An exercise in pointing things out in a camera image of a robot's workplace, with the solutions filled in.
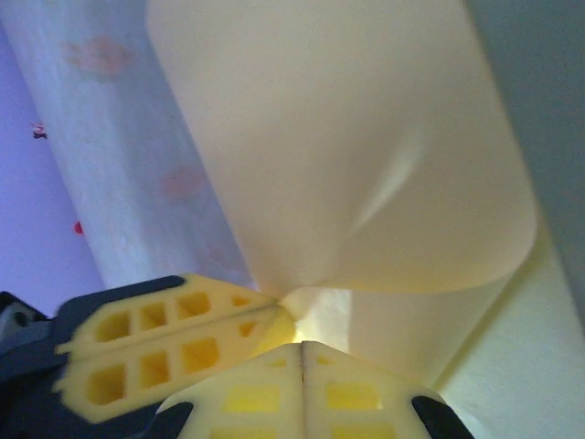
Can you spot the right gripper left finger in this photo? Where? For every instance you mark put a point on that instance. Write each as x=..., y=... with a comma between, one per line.
x=256, y=402

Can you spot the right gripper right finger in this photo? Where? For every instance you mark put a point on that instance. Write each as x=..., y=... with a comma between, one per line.
x=356, y=402

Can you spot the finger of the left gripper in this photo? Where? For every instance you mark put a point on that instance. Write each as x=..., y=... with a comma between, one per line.
x=169, y=366
x=183, y=302

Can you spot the yellow paper sheet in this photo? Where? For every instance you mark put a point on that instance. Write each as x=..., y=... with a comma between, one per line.
x=320, y=137

